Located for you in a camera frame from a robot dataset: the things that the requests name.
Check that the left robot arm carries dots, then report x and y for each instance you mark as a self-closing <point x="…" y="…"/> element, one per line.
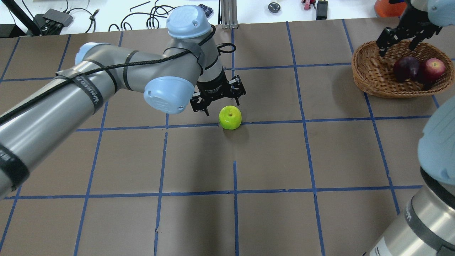
<point x="189" y="72"/>

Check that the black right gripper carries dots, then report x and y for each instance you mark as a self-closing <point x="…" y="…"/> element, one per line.
<point x="408" y="25"/>

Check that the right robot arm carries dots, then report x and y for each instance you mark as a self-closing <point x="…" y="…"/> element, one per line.
<point x="425" y="226"/>

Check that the orange bucket with grey lid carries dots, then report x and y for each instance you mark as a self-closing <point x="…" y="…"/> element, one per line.
<point x="389" y="8"/>

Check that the dark red apple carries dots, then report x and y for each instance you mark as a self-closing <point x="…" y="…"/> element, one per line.
<point x="407" y="68"/>

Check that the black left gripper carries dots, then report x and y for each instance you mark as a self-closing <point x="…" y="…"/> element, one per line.
<point x="212" y="89"/>

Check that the woven wicker basket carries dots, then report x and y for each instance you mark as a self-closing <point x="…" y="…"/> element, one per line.
<point x="373" y="74"/>

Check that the red yellow apple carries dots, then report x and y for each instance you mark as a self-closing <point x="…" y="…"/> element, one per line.
<point x="431" y="70"/>

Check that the green apple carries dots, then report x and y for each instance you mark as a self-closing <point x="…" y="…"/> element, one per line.
<point x="230" y="117"/>

